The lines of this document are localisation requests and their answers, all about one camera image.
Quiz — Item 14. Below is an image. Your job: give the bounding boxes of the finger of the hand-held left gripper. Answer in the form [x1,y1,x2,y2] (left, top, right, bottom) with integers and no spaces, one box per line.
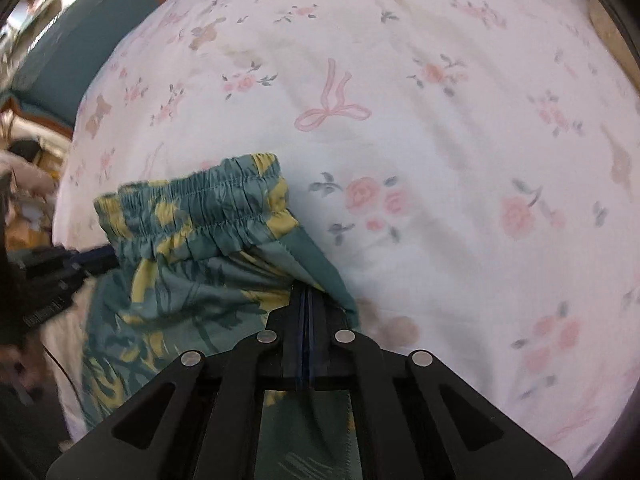
[67,245,119,275]

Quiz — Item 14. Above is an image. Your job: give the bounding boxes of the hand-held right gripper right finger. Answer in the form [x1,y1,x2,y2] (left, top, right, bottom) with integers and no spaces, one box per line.
[306,282,574,480]

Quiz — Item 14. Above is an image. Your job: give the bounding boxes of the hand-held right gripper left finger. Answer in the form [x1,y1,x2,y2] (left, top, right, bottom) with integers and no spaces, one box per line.
[46,280,307,480]

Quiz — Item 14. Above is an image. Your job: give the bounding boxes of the green yellow floral pants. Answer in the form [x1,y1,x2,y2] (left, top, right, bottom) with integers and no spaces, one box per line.
[82,152,362,480]

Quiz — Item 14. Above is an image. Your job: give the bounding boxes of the white floral bedsheet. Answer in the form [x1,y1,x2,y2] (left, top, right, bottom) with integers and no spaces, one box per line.
[52,0,640,477]

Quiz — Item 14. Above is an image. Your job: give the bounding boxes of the teal upholstered headboard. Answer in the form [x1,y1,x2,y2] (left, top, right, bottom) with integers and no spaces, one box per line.
[10,0,167,128]

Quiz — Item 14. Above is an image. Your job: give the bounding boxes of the black cable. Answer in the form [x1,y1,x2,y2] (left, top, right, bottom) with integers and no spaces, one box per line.
[42,342,83,413]

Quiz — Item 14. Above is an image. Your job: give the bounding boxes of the wooden bed frame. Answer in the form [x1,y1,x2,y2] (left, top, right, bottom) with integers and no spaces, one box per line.
[0,96,76,138]

